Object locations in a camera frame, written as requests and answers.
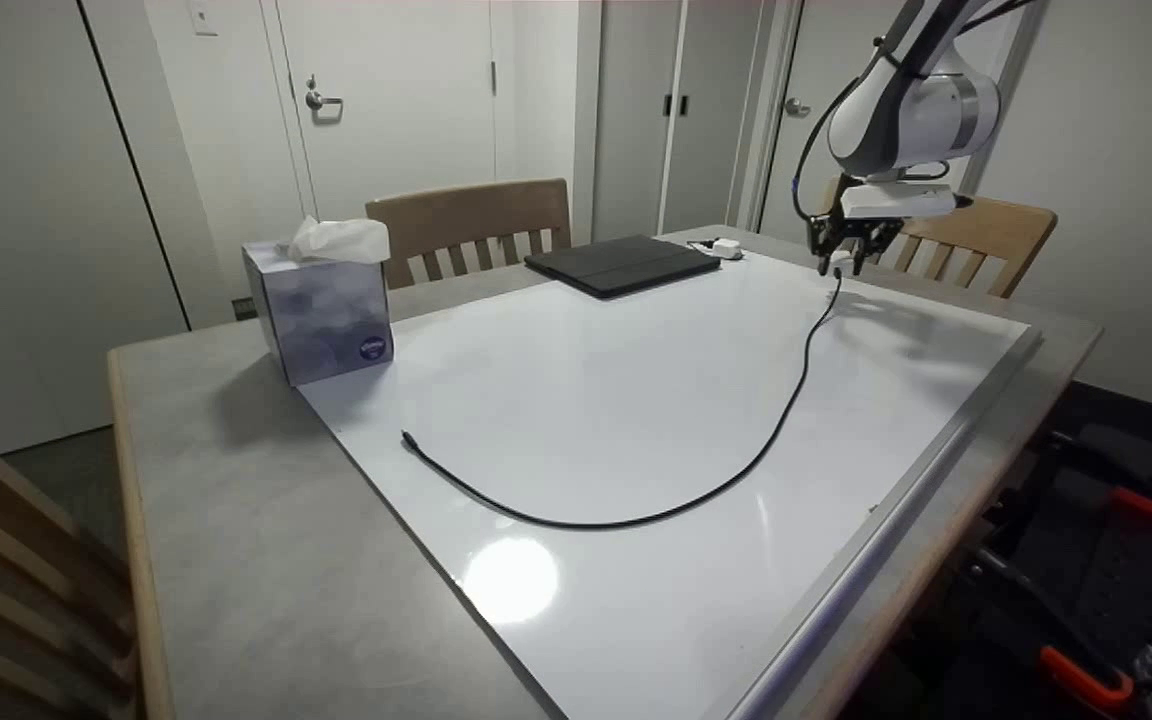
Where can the orange handled clamp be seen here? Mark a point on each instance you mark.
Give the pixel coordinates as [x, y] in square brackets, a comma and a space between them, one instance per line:
[1051, 641]

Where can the white whiteboard on table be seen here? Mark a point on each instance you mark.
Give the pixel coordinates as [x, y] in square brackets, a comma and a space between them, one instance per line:
[658, 497]

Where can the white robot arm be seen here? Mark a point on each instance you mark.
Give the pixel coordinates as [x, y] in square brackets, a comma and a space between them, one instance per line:
[916, 103]

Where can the dark wooden chair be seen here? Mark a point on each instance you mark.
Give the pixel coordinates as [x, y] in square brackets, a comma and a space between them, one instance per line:
[491, 221]

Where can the white power adapter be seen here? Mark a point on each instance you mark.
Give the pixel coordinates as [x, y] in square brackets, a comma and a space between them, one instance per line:
[842, 260]

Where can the wooden chair near camera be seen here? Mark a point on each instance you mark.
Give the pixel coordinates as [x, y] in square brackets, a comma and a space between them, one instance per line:
[64, 614]

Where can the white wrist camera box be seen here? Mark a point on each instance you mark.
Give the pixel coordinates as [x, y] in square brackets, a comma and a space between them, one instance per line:
[897, 200]

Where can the small white charger with cable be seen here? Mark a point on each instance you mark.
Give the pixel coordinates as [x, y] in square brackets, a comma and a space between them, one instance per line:
[722, 251]

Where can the purple tissue box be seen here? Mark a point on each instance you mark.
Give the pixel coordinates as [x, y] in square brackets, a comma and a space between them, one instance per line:
[320, 296]

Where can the light wooden chair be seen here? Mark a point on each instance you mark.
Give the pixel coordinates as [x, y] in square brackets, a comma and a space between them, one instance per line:
[963, 241]

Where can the black laptop sleeve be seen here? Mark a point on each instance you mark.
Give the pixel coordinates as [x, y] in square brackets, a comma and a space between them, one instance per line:
[623, 267]

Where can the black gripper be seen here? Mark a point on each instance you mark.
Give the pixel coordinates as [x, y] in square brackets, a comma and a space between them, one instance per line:
[870, 241]

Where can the silver door handle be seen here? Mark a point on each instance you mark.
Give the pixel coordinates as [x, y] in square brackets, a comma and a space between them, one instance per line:
[320, 105]

